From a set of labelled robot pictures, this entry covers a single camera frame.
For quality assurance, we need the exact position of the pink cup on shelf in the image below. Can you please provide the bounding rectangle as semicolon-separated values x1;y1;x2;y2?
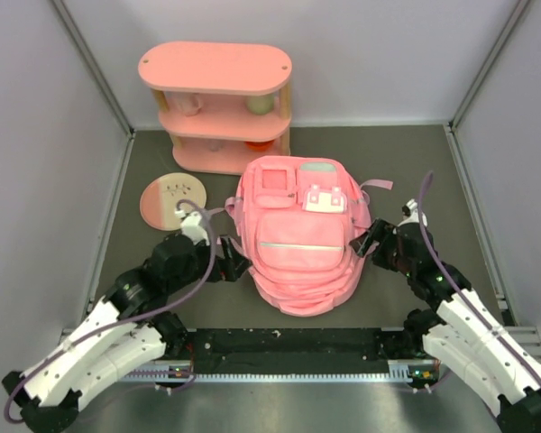
174;92;203;116

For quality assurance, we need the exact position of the clear glass on lower shelf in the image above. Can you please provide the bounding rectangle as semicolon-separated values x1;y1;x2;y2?
206;139;225;152

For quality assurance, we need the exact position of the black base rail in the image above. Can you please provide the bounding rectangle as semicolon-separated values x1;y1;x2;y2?
159;327;430;373

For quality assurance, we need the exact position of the pink and cream plate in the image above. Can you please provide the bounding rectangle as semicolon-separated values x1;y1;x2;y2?
140;172;206;231

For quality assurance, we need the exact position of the pale green cup on shelf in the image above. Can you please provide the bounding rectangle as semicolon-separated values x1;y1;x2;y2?
245;95;274;115

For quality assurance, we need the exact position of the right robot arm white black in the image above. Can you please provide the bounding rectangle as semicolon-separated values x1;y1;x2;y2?
350;219;541;432

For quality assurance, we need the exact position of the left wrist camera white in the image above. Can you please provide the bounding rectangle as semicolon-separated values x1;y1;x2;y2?
174;209;210;244

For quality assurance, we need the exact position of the orange bowl on lower shelf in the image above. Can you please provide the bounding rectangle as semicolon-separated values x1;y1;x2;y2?
244;140;274;152

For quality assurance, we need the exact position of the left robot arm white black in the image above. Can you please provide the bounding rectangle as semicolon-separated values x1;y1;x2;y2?
2;233;251;432

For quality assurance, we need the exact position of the grey slotted cable duct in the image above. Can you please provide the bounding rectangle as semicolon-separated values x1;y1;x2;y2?
120;361;440;384

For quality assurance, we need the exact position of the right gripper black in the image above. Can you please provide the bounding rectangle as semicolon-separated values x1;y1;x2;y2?
350;217;415;276

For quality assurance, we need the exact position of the pink school backpack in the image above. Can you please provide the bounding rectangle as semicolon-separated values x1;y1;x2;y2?
223;156;393;317

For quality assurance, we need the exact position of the pink three-tier shelf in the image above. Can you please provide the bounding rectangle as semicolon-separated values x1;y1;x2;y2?
138;41;292;175

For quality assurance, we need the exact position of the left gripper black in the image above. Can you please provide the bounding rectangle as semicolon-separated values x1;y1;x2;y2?
168;234;252;293

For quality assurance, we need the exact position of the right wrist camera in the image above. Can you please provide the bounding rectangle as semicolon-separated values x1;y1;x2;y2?
399;198;428;227

